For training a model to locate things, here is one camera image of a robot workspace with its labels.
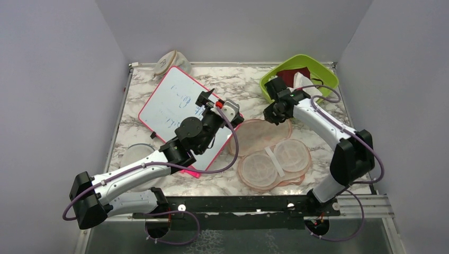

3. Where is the green plastic bin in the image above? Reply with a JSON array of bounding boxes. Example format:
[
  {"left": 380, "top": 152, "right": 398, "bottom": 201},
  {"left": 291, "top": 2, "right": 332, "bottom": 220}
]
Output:
[{"left": 259, "top": 54, "right": 339, "bottom": 103}]

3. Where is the white bra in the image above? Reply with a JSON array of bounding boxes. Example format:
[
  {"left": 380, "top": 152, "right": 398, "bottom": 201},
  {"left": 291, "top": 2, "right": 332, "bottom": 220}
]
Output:
[{"left": 293, "top": 72, "right": 324, "bottom": 104}]

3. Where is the peach floral mesh laundry bag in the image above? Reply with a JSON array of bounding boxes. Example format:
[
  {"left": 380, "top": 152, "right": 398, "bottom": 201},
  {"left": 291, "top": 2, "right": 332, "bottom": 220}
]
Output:
[{"left": 228, "top": 119, "right": 312, "bottom": 192}]

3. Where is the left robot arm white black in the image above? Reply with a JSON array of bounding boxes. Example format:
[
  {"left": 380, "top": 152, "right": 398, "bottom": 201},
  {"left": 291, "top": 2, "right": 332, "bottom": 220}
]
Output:
[{"left": 62, "top": 91, "right": 244, "bottom": 230}]

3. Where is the maroon bra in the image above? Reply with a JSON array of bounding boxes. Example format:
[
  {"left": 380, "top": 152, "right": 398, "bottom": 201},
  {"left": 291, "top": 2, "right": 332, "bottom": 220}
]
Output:
[{"left": 276, "top": 67, "right": 324, "bottom": 88}]

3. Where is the pink framed whiteboard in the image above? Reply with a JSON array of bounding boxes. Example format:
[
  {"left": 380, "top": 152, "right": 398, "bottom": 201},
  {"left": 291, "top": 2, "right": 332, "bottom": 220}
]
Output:
[{"left": 138, "top": 67, "right": 237, "bottom": 172}]

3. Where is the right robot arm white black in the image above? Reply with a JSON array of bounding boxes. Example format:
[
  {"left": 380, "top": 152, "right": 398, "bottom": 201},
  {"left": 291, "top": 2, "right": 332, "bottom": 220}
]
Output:
[{"left": 263, "top": 77, "right": 375, "bottom": 215}]

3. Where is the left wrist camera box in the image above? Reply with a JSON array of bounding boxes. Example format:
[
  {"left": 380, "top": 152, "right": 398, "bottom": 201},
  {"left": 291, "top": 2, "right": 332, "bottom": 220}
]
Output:
[{"left": 211, "top": 100, "right": 240, "bottom": 122}]

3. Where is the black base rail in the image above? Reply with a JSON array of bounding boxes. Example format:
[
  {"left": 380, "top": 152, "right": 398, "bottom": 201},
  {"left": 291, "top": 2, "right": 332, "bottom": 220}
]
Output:
[{"left": 132, "top": 195, "right": 340, "bottom": 231}]

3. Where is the aluminium frame rail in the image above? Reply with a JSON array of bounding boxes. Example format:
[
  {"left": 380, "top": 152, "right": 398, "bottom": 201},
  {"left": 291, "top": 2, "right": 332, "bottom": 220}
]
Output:
[{"left": 336, "top": 195, "right": 395, "bottom": 219}]

